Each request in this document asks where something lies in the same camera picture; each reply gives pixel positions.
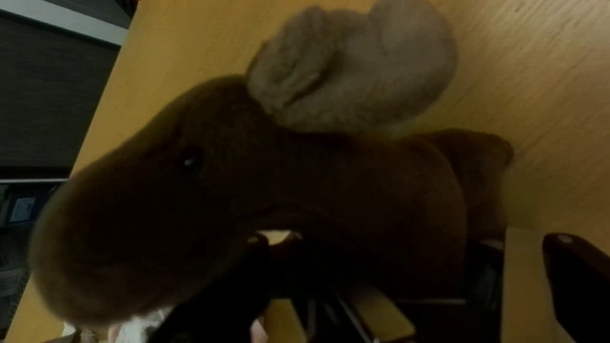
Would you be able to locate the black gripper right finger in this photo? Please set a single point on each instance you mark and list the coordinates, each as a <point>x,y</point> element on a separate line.
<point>483,291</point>

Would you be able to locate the brown moose plush toy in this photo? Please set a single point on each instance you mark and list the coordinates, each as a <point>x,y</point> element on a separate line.
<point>222,196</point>

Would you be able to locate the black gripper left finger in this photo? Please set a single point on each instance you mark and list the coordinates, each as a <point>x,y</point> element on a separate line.
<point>368,316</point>

